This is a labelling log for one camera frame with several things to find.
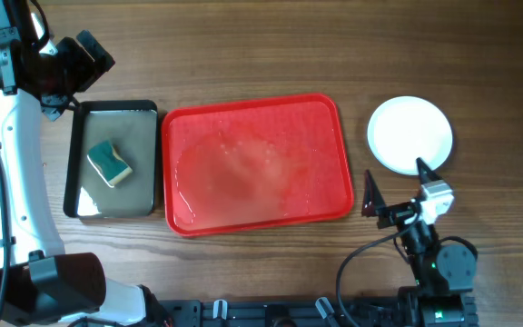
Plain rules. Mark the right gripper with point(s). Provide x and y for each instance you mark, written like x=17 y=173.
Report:
x=398 y=213

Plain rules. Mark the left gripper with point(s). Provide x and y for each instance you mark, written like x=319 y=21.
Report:
x=89 y=70

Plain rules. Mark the white plate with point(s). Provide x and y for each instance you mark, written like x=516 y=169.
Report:
x=405 y=128

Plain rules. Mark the green yellow sponge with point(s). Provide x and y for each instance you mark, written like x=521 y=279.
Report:
x=108 y=163

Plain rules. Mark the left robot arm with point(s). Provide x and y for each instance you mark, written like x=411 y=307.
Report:
x=39 y=282

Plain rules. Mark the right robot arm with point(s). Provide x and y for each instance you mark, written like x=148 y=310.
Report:
x=443 y=268

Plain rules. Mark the black metal tray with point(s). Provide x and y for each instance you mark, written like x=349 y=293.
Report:
x=131 y=128

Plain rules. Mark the red plastic tray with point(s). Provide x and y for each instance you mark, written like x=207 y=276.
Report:
x=254 y=164

